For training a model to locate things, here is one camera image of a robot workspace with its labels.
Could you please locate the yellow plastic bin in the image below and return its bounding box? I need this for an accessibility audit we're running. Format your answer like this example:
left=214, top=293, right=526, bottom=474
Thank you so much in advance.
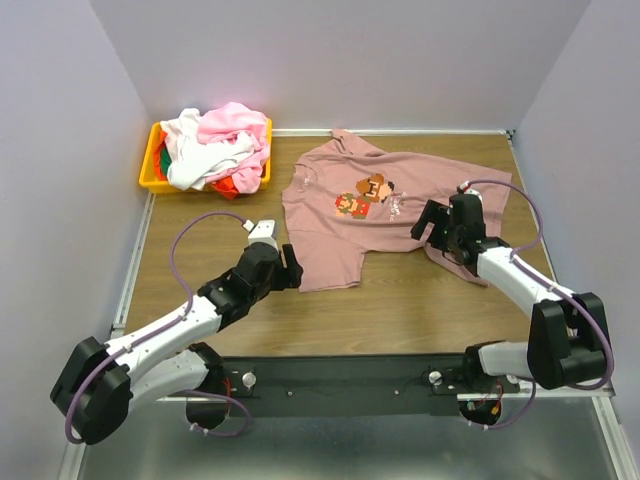
left=138, top=118, right=273, bottom=194

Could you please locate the green t-shirt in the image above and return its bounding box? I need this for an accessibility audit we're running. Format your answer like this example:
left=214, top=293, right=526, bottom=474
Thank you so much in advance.
left=152, top=141, right=172, bottom=182

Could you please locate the orange red t-shirt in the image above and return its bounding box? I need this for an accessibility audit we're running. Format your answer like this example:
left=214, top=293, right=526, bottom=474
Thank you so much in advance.
left=209, top=176, right=240, bottom=200

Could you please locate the white t-shirt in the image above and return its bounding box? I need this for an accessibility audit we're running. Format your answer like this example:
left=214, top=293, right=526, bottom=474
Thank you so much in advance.
left=159, top=107, right=256, bottom=192

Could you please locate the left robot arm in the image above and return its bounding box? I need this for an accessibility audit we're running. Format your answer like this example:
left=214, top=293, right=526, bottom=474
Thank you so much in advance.
left=50, top=242, right=303, bottom=445

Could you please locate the dusty pink mario t-shirt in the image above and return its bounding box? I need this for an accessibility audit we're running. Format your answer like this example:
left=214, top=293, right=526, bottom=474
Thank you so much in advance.
left=282, top=130, right=512, bottom=292

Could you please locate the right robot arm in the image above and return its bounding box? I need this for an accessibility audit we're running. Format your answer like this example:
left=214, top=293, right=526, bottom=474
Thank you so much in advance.
left=411, top=193, right=613, bottom=390

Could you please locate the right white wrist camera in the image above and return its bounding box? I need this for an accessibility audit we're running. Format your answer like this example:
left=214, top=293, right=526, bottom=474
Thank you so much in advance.
left=455, top=181, right=482, bottom=204

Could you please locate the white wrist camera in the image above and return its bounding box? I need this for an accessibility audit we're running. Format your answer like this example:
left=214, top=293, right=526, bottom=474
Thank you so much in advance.
left=242, top=219, right=278, bottom=250
left=455, top=181, right=482, bottom=204

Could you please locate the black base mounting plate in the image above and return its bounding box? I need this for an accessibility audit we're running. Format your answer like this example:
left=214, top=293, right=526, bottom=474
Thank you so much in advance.
left=202, top=353, right=519, bottom=418

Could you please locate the light pink t-shirt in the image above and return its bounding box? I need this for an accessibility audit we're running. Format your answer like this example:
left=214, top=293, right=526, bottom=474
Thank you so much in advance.
left=197, top=102, right=270, bottom=194

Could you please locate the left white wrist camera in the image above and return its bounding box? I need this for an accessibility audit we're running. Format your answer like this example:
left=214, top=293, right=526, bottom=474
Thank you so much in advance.
left=242, top=219, right=278, bottom=250

